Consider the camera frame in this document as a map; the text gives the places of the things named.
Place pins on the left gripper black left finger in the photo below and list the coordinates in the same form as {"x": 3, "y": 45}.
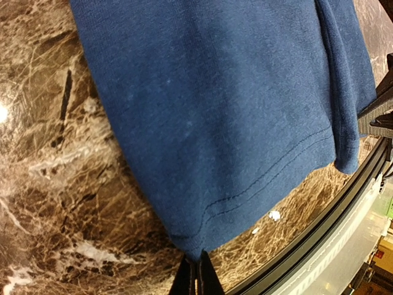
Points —
{"x": 184, "y": 281}

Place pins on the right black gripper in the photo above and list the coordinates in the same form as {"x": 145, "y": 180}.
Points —
{"x": 376, "y": 119}

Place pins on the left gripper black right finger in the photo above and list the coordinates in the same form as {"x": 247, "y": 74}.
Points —
{"x": 207, "y": 280}

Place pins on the navy blue t-shirt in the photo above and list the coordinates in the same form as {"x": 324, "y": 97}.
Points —
{"x": 221, "y": 108}

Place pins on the green box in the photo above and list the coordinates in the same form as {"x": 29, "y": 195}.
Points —
{"x": 389, "y": 211}

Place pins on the black curved front rail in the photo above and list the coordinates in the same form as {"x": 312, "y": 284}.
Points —
{"x": 272, "y": 276}

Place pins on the white slotted cable duct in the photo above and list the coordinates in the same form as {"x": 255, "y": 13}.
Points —
{"x": 335, "y": 263}

